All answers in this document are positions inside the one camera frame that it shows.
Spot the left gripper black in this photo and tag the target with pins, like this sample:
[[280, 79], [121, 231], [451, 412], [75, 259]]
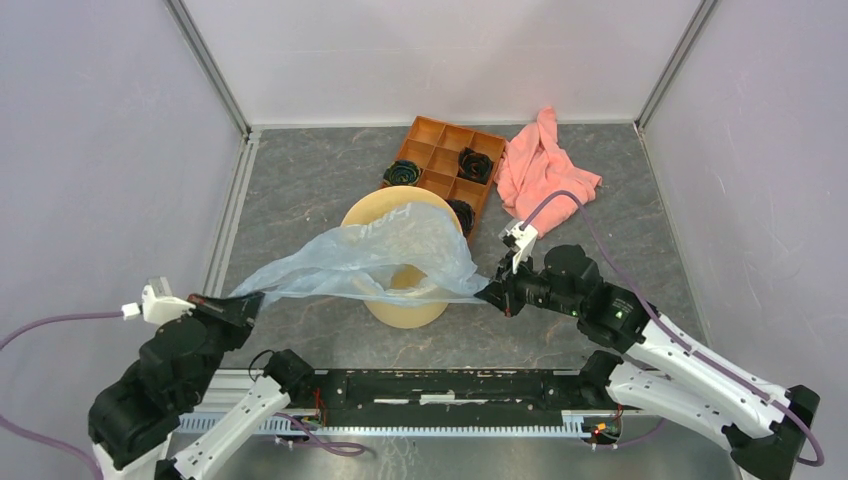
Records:
[[245, 309]]

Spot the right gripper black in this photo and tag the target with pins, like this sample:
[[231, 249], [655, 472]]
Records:
[[502, 294]]

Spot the light blue plastic trash bag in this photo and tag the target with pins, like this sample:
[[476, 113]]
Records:
[[411, 256]]

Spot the tan cylindrical trash bin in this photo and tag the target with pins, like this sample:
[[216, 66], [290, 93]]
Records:
[[374, 206]]

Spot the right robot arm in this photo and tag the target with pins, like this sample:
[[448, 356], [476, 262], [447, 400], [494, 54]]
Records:
[[647, 362]]

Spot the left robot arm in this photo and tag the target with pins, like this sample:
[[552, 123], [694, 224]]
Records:
[[131, 422]]

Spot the pink cloth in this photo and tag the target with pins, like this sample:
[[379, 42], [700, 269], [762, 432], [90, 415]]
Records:
[[534, 166]]

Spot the orange compartment tray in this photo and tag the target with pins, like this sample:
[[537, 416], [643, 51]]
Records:
[[434, 146]]

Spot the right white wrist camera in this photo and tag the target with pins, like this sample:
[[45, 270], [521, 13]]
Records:
[[520, 239]]

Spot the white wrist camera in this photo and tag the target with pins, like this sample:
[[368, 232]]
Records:
[[158, 305], [520, 239]]

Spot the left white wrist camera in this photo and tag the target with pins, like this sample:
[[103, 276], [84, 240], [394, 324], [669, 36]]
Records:
[[158, 305]]

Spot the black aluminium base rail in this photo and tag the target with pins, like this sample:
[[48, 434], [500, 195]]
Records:
[[533, 403]]

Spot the left corner aluminium post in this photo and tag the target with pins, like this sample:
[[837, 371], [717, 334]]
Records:
[[203, 55]]

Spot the corner aluminium post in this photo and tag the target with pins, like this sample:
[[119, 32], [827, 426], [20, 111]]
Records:
[[203, 55], [699, 20]]

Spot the right corner aluminium post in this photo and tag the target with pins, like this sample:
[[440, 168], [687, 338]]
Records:
[[699, 20]]

